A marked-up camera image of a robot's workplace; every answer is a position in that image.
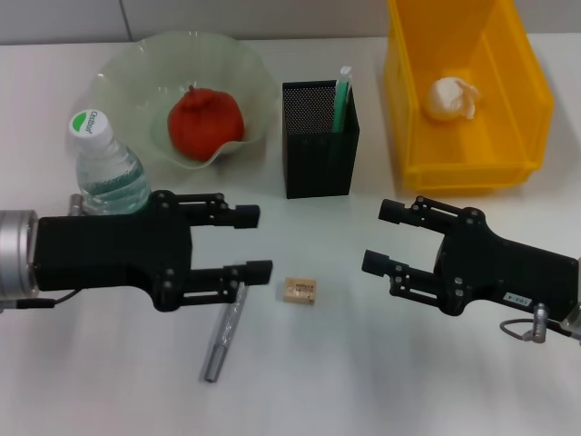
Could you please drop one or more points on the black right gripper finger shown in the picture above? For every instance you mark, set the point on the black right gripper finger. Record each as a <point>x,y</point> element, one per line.
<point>392,211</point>
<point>376,262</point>

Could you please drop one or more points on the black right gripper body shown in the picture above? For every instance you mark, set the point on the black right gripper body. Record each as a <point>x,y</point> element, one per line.
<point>499,272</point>

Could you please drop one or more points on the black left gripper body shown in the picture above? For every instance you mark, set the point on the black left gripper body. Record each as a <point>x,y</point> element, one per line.
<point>113,254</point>

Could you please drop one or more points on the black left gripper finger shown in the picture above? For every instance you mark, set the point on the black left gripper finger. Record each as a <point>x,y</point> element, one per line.
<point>258,271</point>
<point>245,216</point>

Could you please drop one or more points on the clear green-label water bottle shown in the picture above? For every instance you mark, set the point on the clear green-label water bottle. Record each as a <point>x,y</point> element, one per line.
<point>109,172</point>

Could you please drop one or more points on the grey pen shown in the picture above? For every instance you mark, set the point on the grey pen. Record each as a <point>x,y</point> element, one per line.
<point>218,349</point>

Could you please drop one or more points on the red-orange toy orange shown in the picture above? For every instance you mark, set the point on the red-orange toy orange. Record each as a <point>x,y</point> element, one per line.
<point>204,127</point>

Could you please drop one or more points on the green utility knife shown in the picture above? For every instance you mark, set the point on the green utility knife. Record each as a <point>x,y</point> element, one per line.
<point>340,104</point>

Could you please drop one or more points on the white paper ball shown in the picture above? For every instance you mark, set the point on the white paper ball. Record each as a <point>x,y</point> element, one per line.
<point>447,100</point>

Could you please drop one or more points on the black mesh pen holder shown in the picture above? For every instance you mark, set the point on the black mesh pen holder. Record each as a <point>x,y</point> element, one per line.
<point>318,168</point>

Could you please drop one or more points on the wavy green glass fruit plate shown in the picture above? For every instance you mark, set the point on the wavy green glass fruit plate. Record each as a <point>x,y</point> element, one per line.
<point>127,91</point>

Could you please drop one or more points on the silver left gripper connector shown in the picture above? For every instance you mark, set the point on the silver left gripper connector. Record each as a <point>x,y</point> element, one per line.
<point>76,204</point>

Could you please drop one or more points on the yellow plastic bin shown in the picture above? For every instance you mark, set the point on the yellow plastic bin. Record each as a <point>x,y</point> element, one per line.
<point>499,150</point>

